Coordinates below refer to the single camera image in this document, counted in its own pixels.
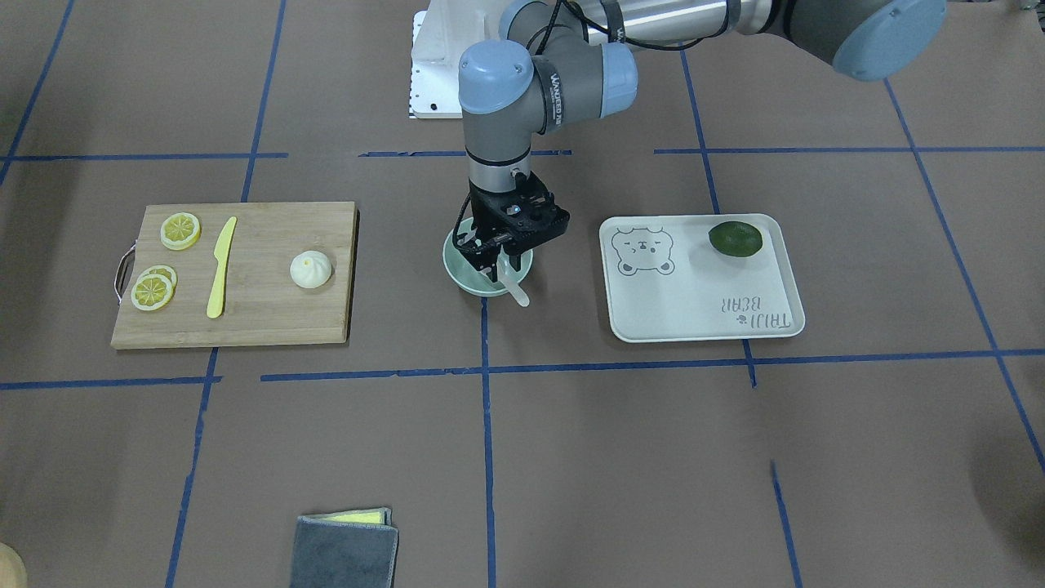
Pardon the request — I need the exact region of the bamboo cutting board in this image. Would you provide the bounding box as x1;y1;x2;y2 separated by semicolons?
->
111;202;358;350

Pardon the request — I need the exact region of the lemon slice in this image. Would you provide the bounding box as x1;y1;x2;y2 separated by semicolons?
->
159;212;201;251
138;265;178;287
131;273;176;312

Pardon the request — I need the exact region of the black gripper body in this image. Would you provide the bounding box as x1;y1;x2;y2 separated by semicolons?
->
469;172;571;252

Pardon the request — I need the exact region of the white plastic spoon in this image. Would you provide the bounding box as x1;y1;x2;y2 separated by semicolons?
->
497;258;531;308

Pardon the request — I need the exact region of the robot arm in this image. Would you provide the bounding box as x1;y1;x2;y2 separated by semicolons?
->
452;1;947;283

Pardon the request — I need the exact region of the white bear tray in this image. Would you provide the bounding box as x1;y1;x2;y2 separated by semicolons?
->
598;213;806;343

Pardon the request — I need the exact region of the white steamed bun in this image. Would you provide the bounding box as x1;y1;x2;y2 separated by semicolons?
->
291;250;333;289

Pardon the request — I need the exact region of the grey folded cloth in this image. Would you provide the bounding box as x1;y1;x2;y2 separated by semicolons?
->
291;505;398;587

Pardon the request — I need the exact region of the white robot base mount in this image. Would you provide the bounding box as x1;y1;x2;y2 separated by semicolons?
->
408;1;510;119

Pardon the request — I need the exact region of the yellow plastic knife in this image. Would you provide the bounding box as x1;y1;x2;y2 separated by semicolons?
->
206;216;238;319

